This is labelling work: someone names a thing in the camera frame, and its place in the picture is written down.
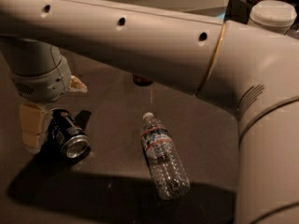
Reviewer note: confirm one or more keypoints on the white lidded canister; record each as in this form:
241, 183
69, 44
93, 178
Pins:
272, 15

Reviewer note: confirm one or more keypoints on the clear plastic water bottle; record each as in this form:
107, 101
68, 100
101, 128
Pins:
165, 167

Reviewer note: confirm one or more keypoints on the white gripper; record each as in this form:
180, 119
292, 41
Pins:
42, 86

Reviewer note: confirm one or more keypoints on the black box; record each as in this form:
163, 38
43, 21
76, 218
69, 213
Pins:
238, 10

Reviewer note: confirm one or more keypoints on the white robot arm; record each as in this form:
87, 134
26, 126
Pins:
250, 72

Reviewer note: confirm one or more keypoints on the blue pepsi can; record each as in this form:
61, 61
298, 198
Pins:
70, 138

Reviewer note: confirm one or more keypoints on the red coca-cola can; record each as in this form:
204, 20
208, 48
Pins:
140, 81

